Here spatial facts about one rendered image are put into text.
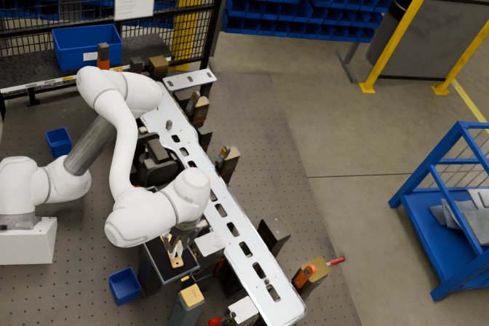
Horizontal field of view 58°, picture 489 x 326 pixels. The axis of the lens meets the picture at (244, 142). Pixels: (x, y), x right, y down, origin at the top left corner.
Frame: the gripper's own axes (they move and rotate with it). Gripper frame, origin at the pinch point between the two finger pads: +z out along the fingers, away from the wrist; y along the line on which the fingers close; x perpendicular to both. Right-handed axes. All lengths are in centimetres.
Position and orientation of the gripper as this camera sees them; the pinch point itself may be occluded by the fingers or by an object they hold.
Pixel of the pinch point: (176, 249)
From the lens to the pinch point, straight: 152.3
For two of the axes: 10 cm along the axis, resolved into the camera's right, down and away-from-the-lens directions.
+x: -3.6, -7.5, 5.5
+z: -2.3, 6.4, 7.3
